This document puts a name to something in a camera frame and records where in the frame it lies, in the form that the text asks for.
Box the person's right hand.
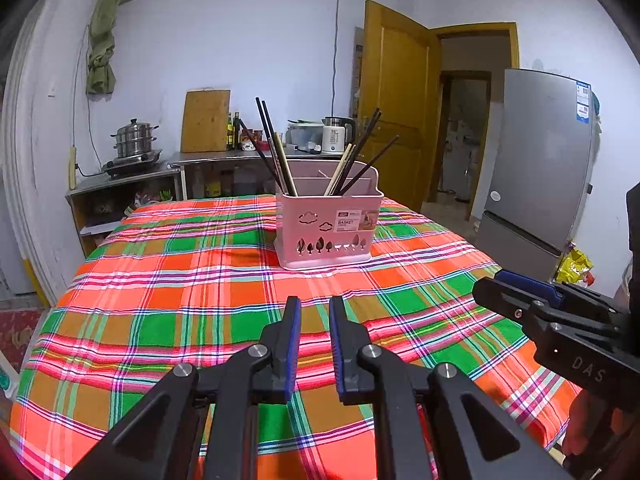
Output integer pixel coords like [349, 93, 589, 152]
[562, 390, 618, 468]

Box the metal kitchen shelf table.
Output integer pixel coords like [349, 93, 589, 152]
[65, 165, 183, 258]

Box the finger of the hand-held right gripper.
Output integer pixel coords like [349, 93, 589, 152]
[495, 270, 623, 311]
[472, 277, 621, 341]

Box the plaid tablecloth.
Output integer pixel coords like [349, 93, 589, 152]
[9, 195, 583, 480]

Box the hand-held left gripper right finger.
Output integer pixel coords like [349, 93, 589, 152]
[329, 296, 571, 480]

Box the green hanging cloth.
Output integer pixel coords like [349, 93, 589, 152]
[85, 0, 133, 96]

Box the wooden door frame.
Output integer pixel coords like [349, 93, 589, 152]
[435, 22, 521, 223]

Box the wooden cutting board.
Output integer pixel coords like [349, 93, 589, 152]
[180, 89, 232, 154]

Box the yellow snack bag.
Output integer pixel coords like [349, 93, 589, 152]
[555, 247, 596, 287]

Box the clear plastic container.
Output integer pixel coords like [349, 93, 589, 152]
[287, 120, 325, 150]

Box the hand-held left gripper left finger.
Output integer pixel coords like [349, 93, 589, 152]
[65, 296, 302, 480]

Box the white electric kettle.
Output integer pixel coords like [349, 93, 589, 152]
[321, 116, 357, 156]

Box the yellow wooden door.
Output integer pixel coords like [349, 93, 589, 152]
[357, 0, 442, 211]

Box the steel steamer pot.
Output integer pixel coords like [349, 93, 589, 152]
[111, 119, 160, 160]

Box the gas stove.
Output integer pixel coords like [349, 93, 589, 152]
[102, 149, 166, 178]

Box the silver refrigerator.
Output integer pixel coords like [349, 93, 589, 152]
[477, 67, 598, 286]

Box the red patterned rug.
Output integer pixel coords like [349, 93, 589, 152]
[0, 307, 51, 373]

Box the pink plastic utensil basket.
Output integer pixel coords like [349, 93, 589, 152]
[273, 160, 385, 271]

